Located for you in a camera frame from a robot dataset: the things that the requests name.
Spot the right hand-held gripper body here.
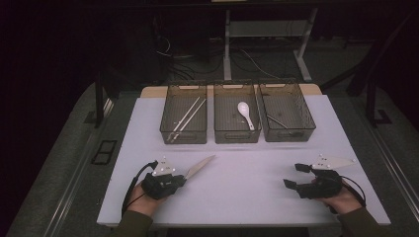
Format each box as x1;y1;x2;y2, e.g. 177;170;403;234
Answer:
295;153;357;200

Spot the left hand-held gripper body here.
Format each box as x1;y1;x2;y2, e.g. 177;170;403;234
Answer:
141;156;181;200

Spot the smoky transparent plastic bin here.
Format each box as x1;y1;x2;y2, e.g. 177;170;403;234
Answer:
159;82;209;145
257;80;317;143
212;81;263;145

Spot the white chopstick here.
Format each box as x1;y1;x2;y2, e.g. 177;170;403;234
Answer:
171;98;208;143
166;96;202;142

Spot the white ceramic soup spoon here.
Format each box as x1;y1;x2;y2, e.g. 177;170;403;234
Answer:
237;101;256;131

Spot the person's left hand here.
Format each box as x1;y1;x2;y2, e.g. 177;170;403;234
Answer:
126;186;166;217

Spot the person's right hand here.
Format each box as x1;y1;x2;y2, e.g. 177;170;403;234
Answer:
315;184;364;214

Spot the dark metal stand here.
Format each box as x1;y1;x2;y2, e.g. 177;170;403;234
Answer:
345;9;393;128
94;70;115;129

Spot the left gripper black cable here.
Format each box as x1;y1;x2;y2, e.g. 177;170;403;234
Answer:
121;160;159;218

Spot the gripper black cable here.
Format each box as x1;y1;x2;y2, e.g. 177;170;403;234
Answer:
342;180;368;208
121;160;159;218

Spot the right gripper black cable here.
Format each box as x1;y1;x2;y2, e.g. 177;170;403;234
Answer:
342;180;368;208

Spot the tangle of black floor cables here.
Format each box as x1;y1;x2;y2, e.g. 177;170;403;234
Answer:
152;34;225;82

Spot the white floor cable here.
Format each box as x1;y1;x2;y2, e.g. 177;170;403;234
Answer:
241;48;282;80

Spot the white metal desk frame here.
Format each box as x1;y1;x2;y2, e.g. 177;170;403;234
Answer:
222;7;319;84

